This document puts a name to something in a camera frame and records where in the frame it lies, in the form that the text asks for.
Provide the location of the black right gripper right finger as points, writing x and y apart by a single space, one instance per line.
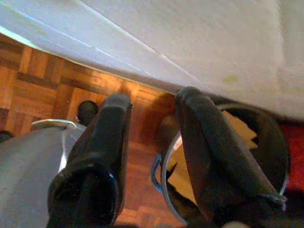
213 154

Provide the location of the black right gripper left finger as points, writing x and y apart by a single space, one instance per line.
102 147

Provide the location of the brown cardboard piece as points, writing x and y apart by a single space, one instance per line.
237 128

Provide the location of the black round waste bin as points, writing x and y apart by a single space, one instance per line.
273 142

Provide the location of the red pillow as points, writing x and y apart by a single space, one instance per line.
297 154

